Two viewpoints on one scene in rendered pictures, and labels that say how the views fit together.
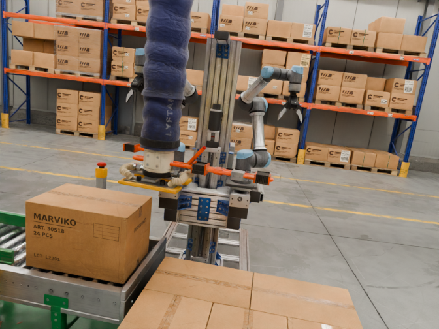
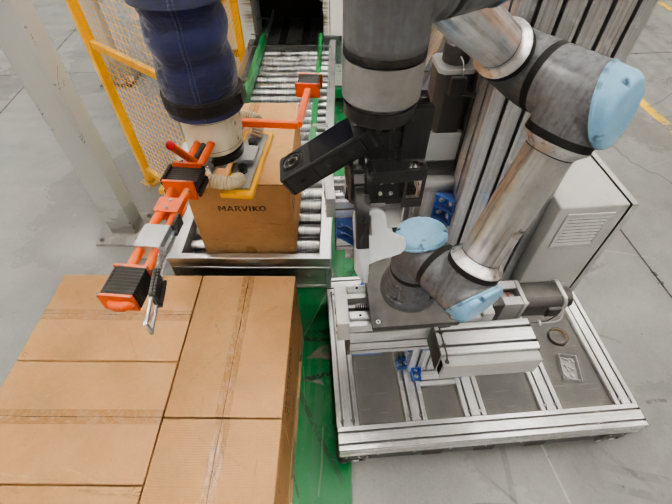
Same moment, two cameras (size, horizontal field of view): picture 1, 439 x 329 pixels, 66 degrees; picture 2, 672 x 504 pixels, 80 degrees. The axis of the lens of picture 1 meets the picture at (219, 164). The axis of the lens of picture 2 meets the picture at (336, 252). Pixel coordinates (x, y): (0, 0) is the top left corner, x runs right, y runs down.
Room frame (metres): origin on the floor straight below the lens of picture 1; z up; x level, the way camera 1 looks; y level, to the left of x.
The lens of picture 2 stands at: (2.13, -0.78, 1.92)
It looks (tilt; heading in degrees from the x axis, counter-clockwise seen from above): 49 degrees down; 83
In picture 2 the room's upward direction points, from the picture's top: straight up
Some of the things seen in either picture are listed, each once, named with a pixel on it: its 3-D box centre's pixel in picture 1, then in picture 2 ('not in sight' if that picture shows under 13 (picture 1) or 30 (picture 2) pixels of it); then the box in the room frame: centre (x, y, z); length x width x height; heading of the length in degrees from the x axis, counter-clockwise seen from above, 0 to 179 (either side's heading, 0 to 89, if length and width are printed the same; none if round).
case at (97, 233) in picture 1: (92, 229); (253, 176); (1.93, 0.73, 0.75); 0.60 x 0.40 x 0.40; 83
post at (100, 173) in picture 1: (98, 229); not in sight; (2.46, 0.88, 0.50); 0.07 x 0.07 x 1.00; 83
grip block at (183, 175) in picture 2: (200, 168); (185, 180); (1.84, 0.10, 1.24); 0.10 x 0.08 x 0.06; 168
